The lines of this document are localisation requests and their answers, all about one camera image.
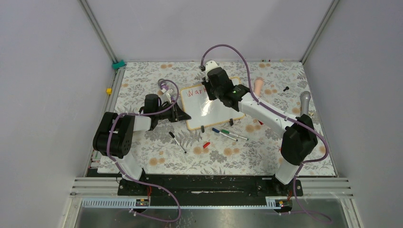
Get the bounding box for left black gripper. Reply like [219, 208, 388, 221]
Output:
[154, 100, 191, 123]

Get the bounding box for yellow framed whiteboard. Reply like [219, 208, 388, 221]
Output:
[180, 84, 245, 130]

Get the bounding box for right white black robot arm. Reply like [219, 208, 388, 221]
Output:
[202, 61, 318, 196]

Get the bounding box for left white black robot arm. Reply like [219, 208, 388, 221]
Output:
[93, 94, 191, 195]

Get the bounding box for black whiteboard marker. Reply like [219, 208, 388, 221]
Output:
[169, 132, 187, 154]

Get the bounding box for blue whiteboard marker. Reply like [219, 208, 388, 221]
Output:
[212, 128, 238, 142]

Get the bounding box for green whiteboard marker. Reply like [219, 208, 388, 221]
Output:
[221, 129, 249, 141]

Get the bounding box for pink cylinder microphone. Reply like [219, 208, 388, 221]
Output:
[254, 77, 264, 97]

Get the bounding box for purple glitter microphone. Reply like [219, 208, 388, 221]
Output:
[158, 78, 170, 95]

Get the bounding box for floral table mat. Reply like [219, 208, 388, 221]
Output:
[97, 60, 337, 177]

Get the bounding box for teal corner clamp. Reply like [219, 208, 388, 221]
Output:
[112, 60, 126, 70]

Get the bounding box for silver microphone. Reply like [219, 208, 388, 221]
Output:
[300, 91, 311, 116]

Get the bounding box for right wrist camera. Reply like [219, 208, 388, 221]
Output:
[199, 60, 219, 75]

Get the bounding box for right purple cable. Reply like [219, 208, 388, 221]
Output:
[200, 44, 333, 224]

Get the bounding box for purple cable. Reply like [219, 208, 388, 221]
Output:
[106, 79, 182, 224]
[200, 44, 333, 224]

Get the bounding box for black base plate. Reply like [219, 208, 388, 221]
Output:
[117, 174, 303, 205]

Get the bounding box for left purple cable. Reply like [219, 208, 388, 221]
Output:
[106, 79, 182, 224]

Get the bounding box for white slotted cable duct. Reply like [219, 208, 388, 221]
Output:
[82, 198, 283, 209]

